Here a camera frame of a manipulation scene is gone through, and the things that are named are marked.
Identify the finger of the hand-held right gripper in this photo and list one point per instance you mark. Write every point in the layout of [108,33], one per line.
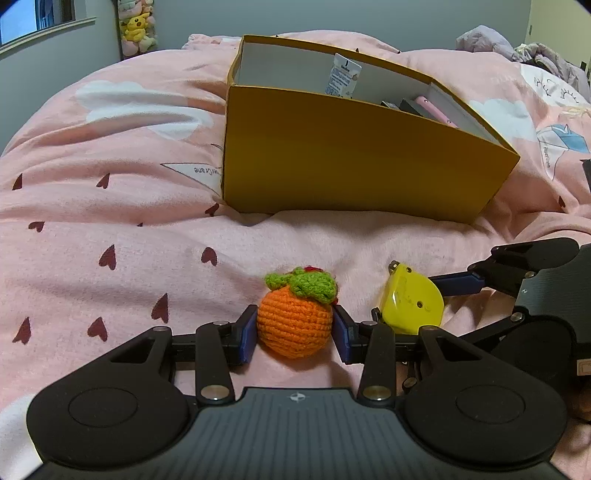
[457,282]
[496,328]

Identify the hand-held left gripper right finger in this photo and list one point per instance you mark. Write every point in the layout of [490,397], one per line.
[342,334]

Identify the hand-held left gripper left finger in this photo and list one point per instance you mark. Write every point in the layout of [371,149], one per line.
[248,337]

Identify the orange crochet fruit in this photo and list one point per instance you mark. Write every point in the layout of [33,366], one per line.
[295,323]

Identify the yellow plastic tape measure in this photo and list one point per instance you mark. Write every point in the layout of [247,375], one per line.
[411,302]

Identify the yellow cardboard box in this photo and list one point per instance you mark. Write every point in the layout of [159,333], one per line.
[351,161]

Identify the small grey box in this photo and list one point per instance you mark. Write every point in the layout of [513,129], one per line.
[415,107]

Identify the pink printed blanket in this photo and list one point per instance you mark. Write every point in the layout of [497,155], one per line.
[115,207]

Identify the small black box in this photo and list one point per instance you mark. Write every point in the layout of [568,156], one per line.
[390,105]

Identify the white eyelash print pillow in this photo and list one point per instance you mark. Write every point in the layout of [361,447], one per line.
[558,87]

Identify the white hang tag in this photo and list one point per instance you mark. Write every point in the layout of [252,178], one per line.
[342,76]

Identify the purple clothing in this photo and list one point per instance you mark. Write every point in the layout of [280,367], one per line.
[508,46]

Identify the hanging plush toys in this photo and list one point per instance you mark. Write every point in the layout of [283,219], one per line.
[136,27]

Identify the window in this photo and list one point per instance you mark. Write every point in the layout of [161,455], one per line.
[32,18]

